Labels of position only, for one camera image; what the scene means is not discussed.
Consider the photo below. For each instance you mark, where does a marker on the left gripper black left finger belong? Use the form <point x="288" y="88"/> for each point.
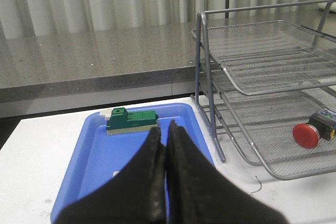
<point x="135" y="195"/>

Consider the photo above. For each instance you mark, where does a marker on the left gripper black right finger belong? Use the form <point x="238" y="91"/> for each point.
<point x="199" y="193"/>

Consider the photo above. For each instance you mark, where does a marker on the silver mesh tray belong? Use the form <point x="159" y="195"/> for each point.
<point x="206" y="113"/>
<point x="270" y="57"/>
<point x="261" y="128"/>

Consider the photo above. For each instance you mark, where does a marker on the red emergency stop button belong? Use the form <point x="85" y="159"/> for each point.
<point x="321" y="125"/>

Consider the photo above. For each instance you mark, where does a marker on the green electrical module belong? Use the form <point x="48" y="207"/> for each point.
<point x="122" y="121"/>

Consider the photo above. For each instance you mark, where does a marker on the silver mesh bottom tray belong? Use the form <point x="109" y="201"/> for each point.
<point x="206" y="113"/>

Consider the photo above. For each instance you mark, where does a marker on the grey stone counter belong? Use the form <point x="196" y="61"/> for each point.
<point x="158" y="60"/>

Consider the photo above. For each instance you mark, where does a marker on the silver mesh top tray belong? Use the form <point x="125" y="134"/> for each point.
<point x="270" y="57"/>

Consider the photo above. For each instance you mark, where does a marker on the thin wire scrap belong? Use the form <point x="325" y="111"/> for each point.
<point x="259" y="186"/>

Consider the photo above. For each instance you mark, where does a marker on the silver metal rack frame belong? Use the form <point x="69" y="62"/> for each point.
<point x="203" y="75"/>

